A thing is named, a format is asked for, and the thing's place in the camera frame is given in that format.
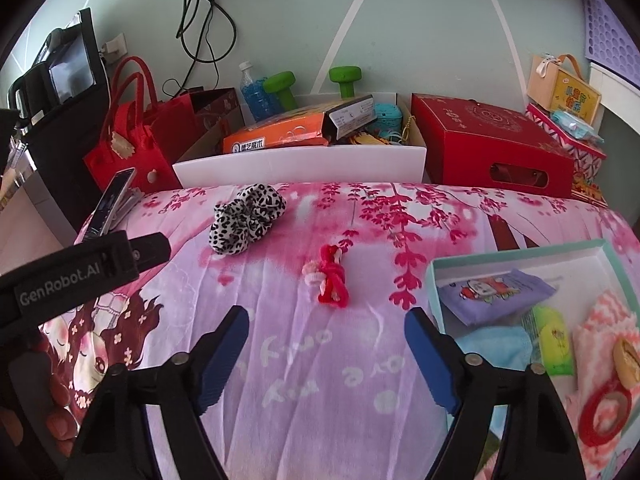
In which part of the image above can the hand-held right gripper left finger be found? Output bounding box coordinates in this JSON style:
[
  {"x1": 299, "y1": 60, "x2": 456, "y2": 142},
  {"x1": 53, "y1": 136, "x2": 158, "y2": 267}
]
[{"x1": 65, "y1": 305, "x2": 250, "y2": 480}]

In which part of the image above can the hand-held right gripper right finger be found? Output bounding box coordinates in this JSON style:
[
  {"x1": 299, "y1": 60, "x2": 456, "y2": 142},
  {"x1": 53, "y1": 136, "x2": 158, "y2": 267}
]
[{"x1": 404, "y1": 306, "x2": 586, "y2": 480}]

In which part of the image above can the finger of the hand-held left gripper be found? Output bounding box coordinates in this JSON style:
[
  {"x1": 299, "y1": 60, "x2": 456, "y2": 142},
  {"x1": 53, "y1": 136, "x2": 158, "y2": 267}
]
[{"x1": 127, "y1": 232, "x2": 171, "y2": 278}]

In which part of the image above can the blue face mask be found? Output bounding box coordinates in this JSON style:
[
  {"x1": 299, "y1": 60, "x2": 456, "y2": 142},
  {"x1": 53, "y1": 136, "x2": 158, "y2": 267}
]
[{"x1": 455, "y1": 327, "x2": 533, "y2": 376}]

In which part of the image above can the purple wet wipes pack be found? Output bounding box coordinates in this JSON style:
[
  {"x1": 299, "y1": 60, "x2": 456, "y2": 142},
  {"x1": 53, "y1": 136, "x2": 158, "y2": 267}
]
[{"x1": 437, "y1": 269, "x2": 558, "y2": 327}]

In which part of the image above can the white tray with teal rim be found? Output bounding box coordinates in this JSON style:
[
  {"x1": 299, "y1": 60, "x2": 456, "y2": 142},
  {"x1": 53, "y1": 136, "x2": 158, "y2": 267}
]
[{"x1": 425, "y1": 239, "x2": 640, "y2": 461}]

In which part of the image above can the yellow-green tissue packet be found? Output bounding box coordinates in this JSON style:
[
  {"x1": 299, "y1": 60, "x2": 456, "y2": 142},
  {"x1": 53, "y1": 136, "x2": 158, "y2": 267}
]
[{"x1": 531, "y1": 305, "x2": 576, "y2": 377}]

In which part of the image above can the red tape roll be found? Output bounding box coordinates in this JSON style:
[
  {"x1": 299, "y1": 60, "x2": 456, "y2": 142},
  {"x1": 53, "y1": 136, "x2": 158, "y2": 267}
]
[{"x1": 580, "y1": 375, "x2": 632, "y2": 448}]

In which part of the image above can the pink and white fluffy towel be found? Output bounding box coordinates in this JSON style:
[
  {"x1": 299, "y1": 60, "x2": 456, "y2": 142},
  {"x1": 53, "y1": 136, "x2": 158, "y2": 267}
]
[{"x1": 565, "y1": 292, "x2": 640, "y2": 441}]

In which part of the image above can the amber yellow soap packet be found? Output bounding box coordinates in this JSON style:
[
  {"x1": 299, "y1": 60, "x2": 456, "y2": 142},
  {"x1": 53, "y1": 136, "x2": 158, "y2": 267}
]
[{"x1": 614, "y1": 337, "x2": 638, "y2": 386}]

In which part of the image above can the person's left hand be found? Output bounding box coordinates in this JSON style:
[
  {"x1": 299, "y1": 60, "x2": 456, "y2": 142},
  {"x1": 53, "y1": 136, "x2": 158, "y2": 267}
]
[{"x1": 45, "y1": 402, "x2": 83, "y2": 458}]

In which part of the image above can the white phone clip stand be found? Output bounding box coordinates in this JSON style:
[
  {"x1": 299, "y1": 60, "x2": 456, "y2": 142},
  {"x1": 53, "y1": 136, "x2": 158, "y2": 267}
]
[{"x1": 112, "y1": 187, "x2": 146, "y2": 223}]

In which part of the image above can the smartphone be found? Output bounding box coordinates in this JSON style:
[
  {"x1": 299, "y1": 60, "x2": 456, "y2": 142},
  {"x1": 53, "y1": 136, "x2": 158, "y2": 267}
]
[{"x1": 80, "y1": 167, "x2": 137, "y2": 241}]

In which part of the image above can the printed cartoon blanket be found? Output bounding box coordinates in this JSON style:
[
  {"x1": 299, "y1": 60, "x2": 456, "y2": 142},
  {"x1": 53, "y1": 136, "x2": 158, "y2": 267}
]
[{"x1": 37, "y1": 182, "x2": 640, "y2": 480}]

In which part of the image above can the red felt handbag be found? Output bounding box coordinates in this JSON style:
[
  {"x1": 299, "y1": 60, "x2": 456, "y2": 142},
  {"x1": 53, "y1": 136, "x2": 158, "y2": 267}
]
[{"x1": 82, "y1": 57, "x2": 181, "y2": 193}]

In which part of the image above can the leopard print scrunchie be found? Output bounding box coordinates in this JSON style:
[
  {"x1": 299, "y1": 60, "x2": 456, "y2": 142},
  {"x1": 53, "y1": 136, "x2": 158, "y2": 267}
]
[{"x1": 209, "y1": 184, "x2": 288, "y2": 256}]

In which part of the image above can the black cabinet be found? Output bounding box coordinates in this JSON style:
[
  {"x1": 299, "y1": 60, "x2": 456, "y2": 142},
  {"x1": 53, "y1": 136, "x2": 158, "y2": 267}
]
[{"x1": 22, "y1": 85, "x2": 113, "y2": 233}]

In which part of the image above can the red paper bag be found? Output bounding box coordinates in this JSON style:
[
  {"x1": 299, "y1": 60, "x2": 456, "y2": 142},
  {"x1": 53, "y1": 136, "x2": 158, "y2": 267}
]
[{"x1": 147, "y1": 87, "x2": 246, "y2": 166}]

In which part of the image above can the white storage bin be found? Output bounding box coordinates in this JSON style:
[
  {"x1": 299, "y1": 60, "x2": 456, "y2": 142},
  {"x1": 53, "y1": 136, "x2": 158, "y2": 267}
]
[{"x1": 172, "y1": 92, "x2": 428, "y2": 193}]

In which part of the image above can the orange cardboard box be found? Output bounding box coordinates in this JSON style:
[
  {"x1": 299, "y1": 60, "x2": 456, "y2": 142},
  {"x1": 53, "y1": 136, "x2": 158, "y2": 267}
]
[{"x1": 222, "y1": 102, "x2": 333, "y2": 153}]

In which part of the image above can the bottle of blue liquid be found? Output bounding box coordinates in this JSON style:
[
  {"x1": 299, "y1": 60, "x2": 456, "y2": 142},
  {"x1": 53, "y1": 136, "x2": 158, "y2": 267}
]
[{"x1": 237, "y1": 61, "x2": 278, "y2": 123}]

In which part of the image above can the black device with screen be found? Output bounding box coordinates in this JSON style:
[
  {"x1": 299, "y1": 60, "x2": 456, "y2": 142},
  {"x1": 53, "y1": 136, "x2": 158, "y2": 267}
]
[{"x1": 7, "y1": 7, "x2": 108, "y2": 128}]

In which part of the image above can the green dumbbell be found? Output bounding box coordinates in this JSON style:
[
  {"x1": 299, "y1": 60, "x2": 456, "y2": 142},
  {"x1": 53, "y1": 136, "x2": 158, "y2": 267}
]
[
  {"x1": 263, "y1": 72, "x2": 297, "y2": 108},
  {"x1": 328, "y1": 66, "x2": 362, "y2": 98}
]

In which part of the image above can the red gift box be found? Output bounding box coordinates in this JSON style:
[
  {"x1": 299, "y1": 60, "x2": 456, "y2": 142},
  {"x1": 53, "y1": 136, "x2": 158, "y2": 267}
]
[{"x1": 411, "y1": 92, "x2": 576, "y2": 198}]

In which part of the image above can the orange patterned paper box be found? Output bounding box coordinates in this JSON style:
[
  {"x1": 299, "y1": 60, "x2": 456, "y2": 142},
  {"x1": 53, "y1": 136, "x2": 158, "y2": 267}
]
[{"x1": 570, "y1": 170, "x2": 611, "y2": 208}]

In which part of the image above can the black packet with white label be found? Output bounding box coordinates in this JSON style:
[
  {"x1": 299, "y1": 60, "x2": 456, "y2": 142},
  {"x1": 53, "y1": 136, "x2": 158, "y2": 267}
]
[{"x1": 324, "y1": 94, "x2": 378, "y2": 142}]

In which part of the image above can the red and white patterned box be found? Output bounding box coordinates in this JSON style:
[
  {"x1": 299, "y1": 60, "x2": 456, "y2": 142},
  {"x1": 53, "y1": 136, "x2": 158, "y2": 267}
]
[{"x1": 525, "y1": 104, "x2": 608, "y2": 186}]

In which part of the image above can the teal round case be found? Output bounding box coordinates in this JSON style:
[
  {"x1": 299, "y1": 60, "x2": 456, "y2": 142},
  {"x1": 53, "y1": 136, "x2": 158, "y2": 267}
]
[{"x1": 372, "y1": 102, "x2": 403, "y2": 133}]

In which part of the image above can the light blue wipes packet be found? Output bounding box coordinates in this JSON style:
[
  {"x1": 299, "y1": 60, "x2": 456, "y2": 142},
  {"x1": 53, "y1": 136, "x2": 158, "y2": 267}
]
[{"x1": 550, "y1": 110, "x2": 601, "y2": 141}]

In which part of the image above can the white furniture panel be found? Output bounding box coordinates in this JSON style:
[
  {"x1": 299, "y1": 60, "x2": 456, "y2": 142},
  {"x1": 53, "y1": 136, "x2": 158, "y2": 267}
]
[{"x1": 590, "y1": 60, "x2": 640, "y2": 131}]

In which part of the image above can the purple perforated panel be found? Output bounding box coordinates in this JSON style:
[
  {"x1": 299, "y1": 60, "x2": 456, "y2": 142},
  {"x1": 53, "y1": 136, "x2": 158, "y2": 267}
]
[{"x1": 580, "y1": 0, "x2": 640, "y2": 63}]

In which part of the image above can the red hair tie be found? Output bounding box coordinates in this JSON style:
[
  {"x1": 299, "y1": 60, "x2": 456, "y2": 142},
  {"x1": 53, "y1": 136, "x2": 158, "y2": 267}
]
[{"x1": 317, "y1": 244, "x2": 353, "y2": 307}]

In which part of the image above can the pink and white hair tie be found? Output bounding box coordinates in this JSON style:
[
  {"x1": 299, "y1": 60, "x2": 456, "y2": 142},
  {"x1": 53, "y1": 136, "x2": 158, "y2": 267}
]
[{"x1": 302, "y1": 259, "x2": 326, "y2": 286}]

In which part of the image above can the white wall socket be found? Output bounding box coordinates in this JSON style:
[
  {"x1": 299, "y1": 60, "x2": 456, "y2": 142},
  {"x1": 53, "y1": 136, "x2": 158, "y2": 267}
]
[{"x1": 102, "y1": 32, "x2": 128, "y2": 63}]

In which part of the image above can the black wall cable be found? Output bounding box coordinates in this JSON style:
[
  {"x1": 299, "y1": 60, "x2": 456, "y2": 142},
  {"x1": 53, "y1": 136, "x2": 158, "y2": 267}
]
[{"x1": 175, "y1": 0, "x2": 236, "y2": 96}]

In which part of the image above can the beige carry box with handle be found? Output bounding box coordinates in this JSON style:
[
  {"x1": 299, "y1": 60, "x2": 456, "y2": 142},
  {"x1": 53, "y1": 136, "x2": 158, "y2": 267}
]
[{"x1": 526, "y1": 54, "x2": 602, "y2": 126}]

